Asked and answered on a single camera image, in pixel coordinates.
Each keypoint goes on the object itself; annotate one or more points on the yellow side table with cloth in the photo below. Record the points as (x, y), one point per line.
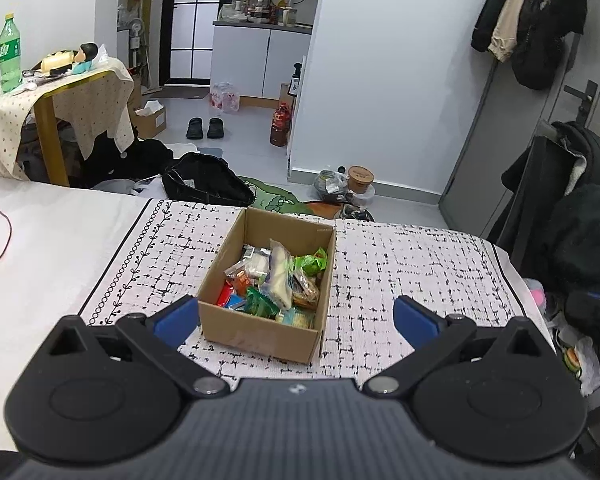
(95, 105)

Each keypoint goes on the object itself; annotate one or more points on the dark framed glass door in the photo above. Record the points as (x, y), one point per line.
(190, 25)

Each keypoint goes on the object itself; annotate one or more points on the shiny blue snack packet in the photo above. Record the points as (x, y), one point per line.
(236, 302)

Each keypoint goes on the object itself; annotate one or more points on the clear orange biscuit packet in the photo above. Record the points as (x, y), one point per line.
(306, 290)

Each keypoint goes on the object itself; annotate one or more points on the black clothing pile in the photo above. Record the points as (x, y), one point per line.
(130, 160)

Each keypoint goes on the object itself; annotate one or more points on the pink plastic bottle pack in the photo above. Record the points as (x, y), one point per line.
(225, 97)

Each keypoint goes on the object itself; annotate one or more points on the pink toy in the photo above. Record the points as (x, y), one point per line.
(536, 292)

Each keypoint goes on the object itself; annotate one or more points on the green floor mat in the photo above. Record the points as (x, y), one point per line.
(280, 200)

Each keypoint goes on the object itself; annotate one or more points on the orange snack packet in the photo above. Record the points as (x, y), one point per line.
(240, 282)

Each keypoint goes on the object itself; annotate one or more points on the row of countertop bottles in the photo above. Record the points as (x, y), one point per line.
(260, 10)

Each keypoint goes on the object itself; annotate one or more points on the grey door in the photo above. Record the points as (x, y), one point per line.
(485, 160)

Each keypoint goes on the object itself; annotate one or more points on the burger toy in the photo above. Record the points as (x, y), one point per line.
(572, 359)

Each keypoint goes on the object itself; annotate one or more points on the clear plastic trash bag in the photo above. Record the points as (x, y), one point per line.
(330, 182)

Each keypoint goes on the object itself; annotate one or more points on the black hanging jacket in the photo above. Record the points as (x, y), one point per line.
(540, 35)

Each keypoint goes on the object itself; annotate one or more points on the green plastic bottle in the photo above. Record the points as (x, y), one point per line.
(9, 55)

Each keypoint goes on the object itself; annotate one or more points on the purple snack packet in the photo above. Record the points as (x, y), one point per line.
(280, 275)

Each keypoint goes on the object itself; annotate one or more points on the white plastic bag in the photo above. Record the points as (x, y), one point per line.
(587, 365)

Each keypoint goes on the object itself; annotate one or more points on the black spray bottle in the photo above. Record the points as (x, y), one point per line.
(295, 80)

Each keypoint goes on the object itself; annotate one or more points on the white rice cake packet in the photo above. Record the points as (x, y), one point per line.
(256, 262)

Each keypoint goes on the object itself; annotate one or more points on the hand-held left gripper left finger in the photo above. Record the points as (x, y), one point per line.
(177, 317)

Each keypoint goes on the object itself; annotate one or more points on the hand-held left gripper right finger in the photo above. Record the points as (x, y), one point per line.
(415, 320)

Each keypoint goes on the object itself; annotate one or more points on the red oil bottle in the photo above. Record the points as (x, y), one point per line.
(280, 125)

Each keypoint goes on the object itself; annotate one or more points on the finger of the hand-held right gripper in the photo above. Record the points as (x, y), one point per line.
(595, 305)

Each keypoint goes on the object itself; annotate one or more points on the green white small packet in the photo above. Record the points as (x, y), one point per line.
(260, 301)

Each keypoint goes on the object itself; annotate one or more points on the white kitchen cabinet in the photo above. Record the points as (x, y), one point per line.
(240, 60)

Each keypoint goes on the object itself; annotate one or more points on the tall brown cardboard box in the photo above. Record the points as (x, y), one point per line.
(136, 91)

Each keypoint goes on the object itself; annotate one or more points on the standing fan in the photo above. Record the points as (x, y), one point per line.
(136, 25)

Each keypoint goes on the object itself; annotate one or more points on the green snack packet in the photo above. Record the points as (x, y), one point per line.
(310, 262)

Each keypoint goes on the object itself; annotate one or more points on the red snack packet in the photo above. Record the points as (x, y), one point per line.
(225, 294)

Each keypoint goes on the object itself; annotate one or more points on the yellow wooden table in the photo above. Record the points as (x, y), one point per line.
(52, 145)

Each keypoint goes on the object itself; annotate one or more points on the cardboard box with white paper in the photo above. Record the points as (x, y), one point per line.
(152, 122)

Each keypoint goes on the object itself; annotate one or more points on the black bag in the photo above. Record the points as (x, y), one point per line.
(205, 180)

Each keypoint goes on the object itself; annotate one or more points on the white bed sheet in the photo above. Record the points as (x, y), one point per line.
(45, 260)

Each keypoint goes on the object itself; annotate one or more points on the beige hanging garment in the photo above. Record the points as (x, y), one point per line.
(510, 25)

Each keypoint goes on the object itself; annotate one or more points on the yellow cream toy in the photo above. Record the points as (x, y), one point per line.
(55, 61)

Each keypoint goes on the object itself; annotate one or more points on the brown paper tub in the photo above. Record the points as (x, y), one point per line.
(361, 177)

